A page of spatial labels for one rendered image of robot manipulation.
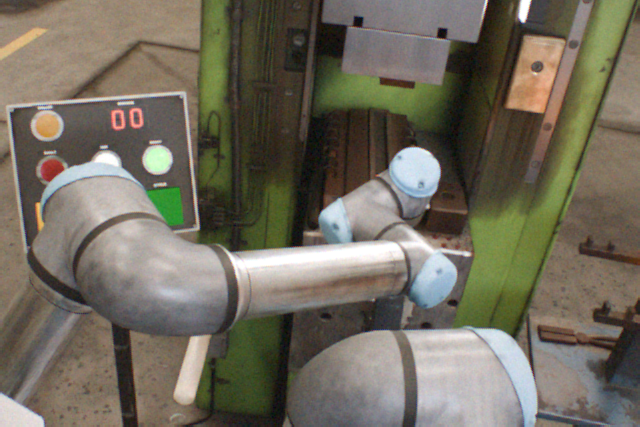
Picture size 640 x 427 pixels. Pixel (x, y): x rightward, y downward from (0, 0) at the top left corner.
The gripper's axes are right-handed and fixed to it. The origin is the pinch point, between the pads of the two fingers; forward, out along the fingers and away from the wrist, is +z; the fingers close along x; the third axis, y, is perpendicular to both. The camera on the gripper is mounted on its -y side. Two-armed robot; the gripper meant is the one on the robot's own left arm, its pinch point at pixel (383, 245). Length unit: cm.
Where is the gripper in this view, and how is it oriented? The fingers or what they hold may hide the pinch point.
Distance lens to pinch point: 131.7
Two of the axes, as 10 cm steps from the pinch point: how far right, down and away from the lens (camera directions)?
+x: 9.9, 1.2, 0.0
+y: -1.1, 8.8, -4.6
